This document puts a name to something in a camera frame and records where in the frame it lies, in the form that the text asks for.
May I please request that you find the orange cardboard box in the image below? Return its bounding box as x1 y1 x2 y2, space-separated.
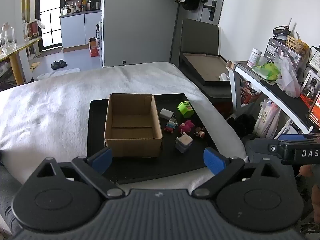
88 37 100 57

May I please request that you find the wicker basket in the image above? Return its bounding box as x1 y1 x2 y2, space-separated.
286 35 309 55

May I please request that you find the green packet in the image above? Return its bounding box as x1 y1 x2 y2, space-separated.
252 63 280 81

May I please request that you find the green cube toy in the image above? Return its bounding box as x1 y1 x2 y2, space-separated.
177 101 194 118

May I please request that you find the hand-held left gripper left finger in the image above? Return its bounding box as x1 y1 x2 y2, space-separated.
37 147 126 198

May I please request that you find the dark grey chair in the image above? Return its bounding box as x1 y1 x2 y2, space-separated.
172 18 233 99

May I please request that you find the clear glass bottle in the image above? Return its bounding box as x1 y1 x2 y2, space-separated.
0 23 17 54

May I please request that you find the red basket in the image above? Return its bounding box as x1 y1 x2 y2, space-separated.
240 86 262 105

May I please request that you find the white blanket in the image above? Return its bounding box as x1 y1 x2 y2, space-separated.
0 62 248 180

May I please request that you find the picture frame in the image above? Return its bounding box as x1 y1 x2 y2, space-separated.
300 70 320 98

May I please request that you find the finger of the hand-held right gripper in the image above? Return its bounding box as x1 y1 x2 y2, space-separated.
277 134 320 142
252 138 282 158

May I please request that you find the black-framed glass door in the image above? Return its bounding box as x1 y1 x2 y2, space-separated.
35 0 63 50

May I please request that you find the white floor mat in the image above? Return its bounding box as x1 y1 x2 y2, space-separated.
37 67 80 80

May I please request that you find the yellow wooden table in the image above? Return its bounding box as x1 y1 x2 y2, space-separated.
0 36 42 85

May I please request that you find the shallow black box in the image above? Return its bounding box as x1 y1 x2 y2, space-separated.
180 52 232 87

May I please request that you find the brown cardboard box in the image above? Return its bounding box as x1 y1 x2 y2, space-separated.
104 93 163 158

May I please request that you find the printed plastic bag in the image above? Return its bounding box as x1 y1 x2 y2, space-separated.
253 99 282 139

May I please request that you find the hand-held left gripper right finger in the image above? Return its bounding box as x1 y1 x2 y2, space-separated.
192 147 282 198

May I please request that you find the small drawer organizer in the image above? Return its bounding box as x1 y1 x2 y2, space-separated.
264 37 302 68

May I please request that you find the person's right hand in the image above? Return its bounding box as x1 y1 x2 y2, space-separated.
299 164 320 224

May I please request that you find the white kitchen cabinet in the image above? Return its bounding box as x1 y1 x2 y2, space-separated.
59 11 103 49

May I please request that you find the blue-haired small figurine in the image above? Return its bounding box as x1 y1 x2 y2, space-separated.
164 119 178 133

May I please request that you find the white desk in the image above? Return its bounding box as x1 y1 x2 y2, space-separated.
226 60 320 140

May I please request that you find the black bag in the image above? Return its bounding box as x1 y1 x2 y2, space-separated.
226 114 255 138

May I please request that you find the red box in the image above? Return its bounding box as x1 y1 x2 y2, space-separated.
27 21 38 40

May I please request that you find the black door lock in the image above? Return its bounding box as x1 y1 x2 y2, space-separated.
203 0 217 22

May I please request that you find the pink-haired figurine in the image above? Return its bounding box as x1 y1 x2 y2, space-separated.
178 119 195 135

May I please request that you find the white jar with pink label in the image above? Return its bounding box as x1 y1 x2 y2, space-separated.
247 48 262 68

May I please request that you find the pair of black slippers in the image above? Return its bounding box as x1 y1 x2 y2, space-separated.
51 60 67 70

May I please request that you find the white plastic bag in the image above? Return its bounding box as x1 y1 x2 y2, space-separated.
274 56 300 98

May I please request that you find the grey-blue block toy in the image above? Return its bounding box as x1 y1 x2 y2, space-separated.
175 132 193 153

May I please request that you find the black tray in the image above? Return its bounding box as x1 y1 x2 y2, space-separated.
87 93 220 185

